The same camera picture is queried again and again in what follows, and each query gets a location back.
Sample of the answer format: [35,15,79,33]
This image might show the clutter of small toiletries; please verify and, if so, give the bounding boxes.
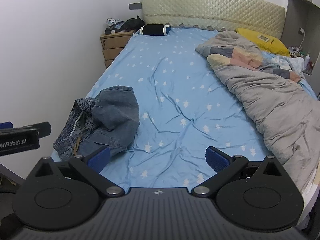
[287,45,316,75]

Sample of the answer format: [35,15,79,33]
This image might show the yellow pillow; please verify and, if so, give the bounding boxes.
[236,28,291,57]

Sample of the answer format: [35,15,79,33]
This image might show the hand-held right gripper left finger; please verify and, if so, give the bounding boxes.
[24,146,125,197]

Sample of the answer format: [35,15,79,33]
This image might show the wooden nightstand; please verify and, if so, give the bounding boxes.
[100,29,137,69]

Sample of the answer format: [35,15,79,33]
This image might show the grey shelf cabinet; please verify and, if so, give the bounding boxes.
[284,0,320,77]

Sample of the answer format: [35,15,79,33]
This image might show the black cloth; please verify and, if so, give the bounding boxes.
[121,15,146,31]

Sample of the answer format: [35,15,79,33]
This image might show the cream quilted headboard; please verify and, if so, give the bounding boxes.
[141,0,286,40]

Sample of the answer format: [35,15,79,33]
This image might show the blue denim jeans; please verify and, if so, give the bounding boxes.
[52,86,141,161]

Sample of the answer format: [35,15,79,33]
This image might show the grey patchwork quilt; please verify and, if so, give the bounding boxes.
[195,31,320,193]

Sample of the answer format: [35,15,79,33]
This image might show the light blue tree-print bed sheet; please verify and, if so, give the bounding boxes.
[51,26,320,196]

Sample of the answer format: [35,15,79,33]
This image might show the black bolster pillow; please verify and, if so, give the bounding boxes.
[139,24,171,37]

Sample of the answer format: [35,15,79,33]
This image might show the white and blue patterned bag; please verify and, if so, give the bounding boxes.
[105,18,125,33]

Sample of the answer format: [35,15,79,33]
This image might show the cream mattress with lace trim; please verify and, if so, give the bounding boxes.
[298,160,320,230]

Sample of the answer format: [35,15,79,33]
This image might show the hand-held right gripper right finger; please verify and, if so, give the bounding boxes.
[191,146,296,197]

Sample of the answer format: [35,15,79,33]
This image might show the light blue patterned pillow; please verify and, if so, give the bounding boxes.
[262,51,305,77]

